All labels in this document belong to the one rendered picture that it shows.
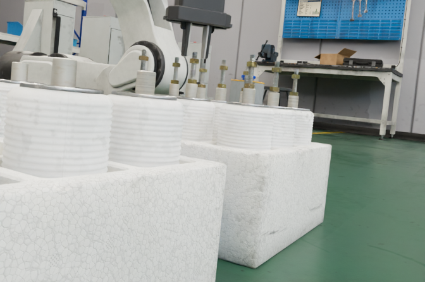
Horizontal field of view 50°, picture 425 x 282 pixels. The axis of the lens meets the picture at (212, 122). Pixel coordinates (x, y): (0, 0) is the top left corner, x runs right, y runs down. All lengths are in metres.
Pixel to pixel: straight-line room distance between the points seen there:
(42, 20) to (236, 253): 2.76
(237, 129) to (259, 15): 5.86
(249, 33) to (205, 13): 5.77
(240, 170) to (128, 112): 0.28
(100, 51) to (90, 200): 3.28
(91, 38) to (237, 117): 3.04
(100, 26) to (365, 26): 3.40
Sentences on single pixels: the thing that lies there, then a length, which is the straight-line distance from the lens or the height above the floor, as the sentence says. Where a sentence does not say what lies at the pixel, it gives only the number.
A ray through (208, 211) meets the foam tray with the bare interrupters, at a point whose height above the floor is 0.13.
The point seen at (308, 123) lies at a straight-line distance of 1.00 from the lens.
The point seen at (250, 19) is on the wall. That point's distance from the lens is 6.64.
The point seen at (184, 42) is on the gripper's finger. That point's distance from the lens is 0.85.
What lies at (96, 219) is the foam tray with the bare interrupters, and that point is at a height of 0.15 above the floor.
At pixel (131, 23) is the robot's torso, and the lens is 1.35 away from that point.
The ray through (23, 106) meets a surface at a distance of 0.42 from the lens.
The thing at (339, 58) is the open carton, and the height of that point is 0.87.
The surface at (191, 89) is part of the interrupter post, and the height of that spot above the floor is 0.27.
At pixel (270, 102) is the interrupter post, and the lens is 0.90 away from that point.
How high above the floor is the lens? 0.26
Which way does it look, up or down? 3 degrees down
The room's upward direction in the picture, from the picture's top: 6 degrees clockwise
